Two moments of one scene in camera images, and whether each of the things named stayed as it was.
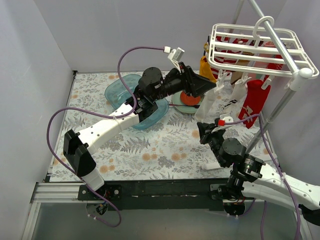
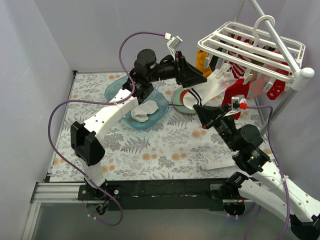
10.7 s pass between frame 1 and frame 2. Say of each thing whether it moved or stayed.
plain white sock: moved
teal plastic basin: stayed
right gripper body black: moved
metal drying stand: stayed
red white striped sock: moved
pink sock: moved
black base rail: stayed
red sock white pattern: moved
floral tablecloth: stayed
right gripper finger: moved
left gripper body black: moved
